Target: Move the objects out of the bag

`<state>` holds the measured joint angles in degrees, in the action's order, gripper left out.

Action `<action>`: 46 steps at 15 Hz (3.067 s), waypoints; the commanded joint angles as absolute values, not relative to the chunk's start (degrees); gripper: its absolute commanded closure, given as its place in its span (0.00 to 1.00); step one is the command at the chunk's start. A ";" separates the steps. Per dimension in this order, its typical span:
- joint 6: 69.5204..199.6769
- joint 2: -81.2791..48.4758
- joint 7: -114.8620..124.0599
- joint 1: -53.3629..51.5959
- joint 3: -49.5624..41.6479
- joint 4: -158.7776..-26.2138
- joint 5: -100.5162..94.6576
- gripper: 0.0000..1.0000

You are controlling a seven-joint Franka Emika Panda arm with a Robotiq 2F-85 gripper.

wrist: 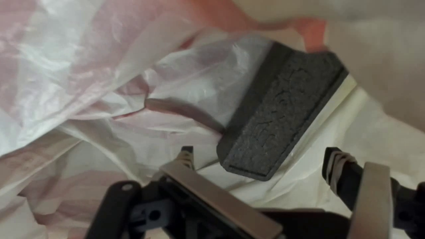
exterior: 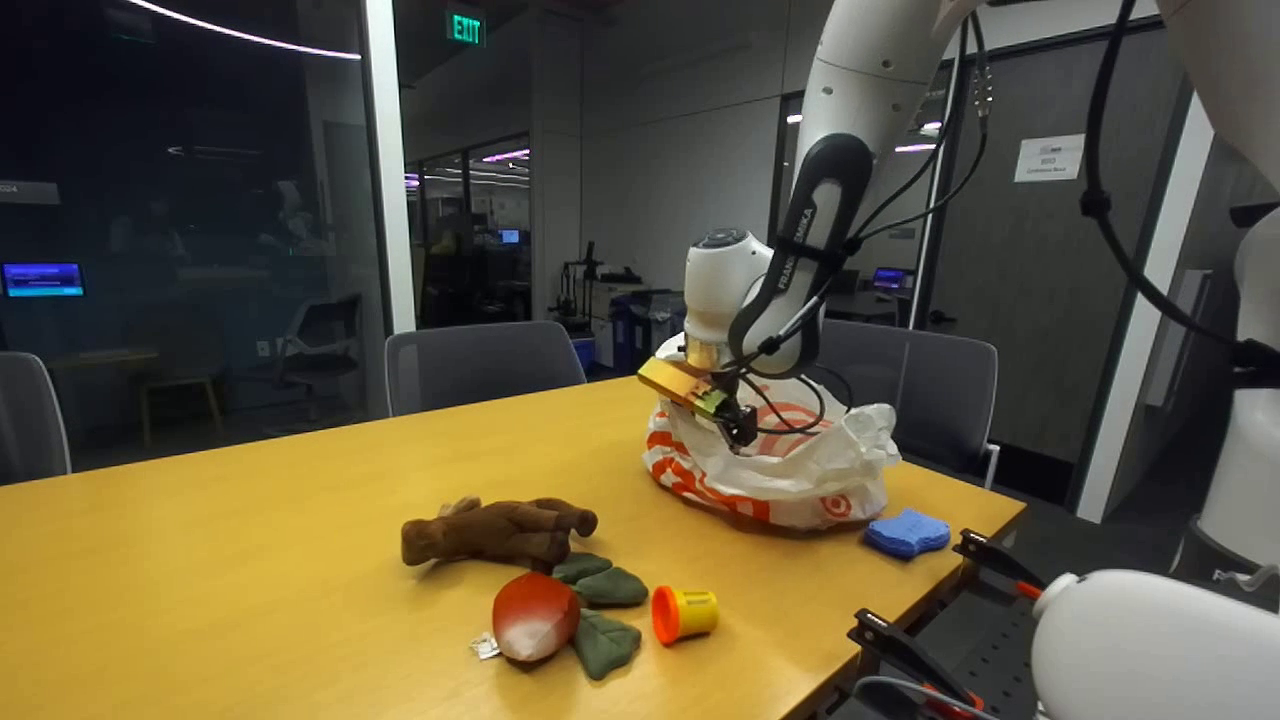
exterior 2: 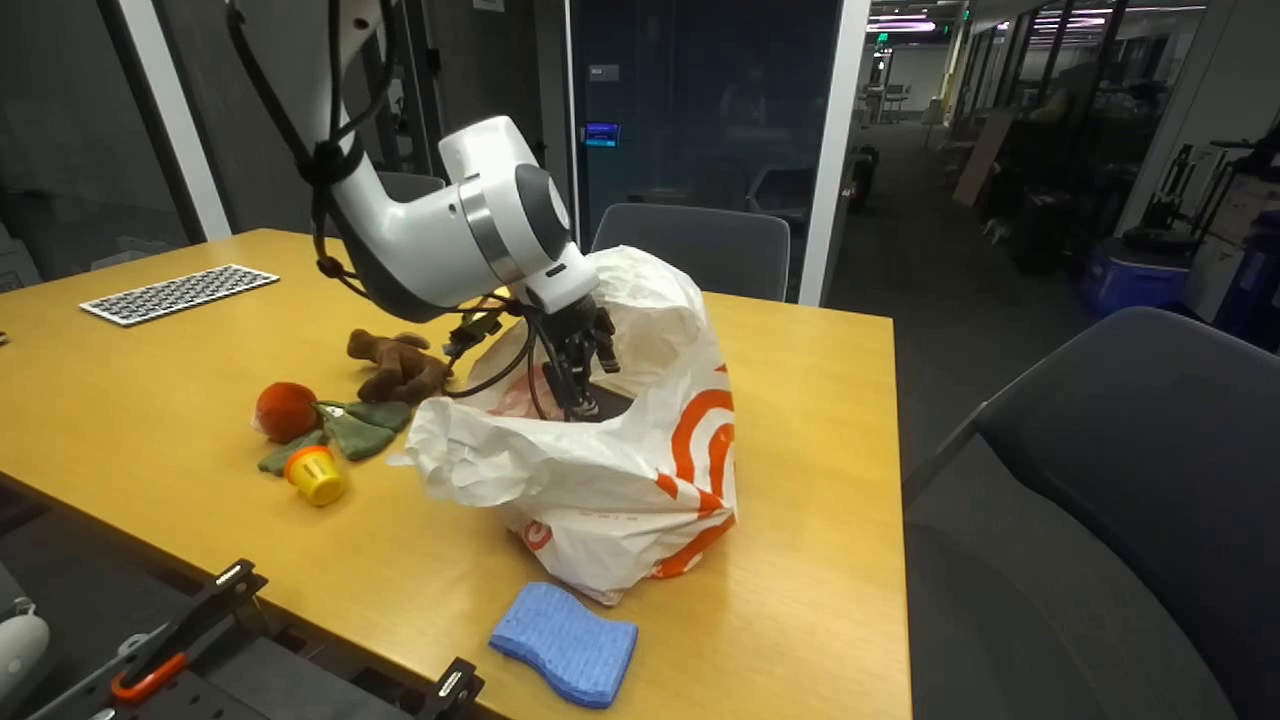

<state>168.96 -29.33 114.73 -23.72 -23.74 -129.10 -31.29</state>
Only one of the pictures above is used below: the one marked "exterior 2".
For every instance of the blue lit screen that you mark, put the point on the blue lit screen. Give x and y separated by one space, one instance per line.
600 139

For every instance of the green exit sign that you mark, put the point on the green exit sign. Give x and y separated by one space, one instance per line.
882 38

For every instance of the yellow tub orange lid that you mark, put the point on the yellow tub orange lid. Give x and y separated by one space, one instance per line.
318 477

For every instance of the white orange plastic bag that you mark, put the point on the white orange plastic bag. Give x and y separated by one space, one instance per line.
600 494

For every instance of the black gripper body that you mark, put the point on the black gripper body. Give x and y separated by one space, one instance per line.
577 347

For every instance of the white keyboard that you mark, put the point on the white keyboard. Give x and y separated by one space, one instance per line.
182 293

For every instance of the white slanted frame post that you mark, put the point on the white slanted frame post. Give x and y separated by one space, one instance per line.
166 122

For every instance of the white rounded device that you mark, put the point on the white rounded device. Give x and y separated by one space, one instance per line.
23 652

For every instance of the brown plush animal toy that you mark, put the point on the brown plush animal toy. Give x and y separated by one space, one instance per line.
398 366

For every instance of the blue sponge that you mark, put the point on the blue sponge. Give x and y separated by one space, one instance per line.
567 647

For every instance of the blue storage bin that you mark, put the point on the blue storage bin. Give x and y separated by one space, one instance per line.
1136 280

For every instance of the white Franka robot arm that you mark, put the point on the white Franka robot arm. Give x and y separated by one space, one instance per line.
424 226

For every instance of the white window frame post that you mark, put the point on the white window frame post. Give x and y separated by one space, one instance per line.
833 147

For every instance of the dark grey felt block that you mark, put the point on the dark grey felt block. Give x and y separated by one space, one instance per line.
606 400

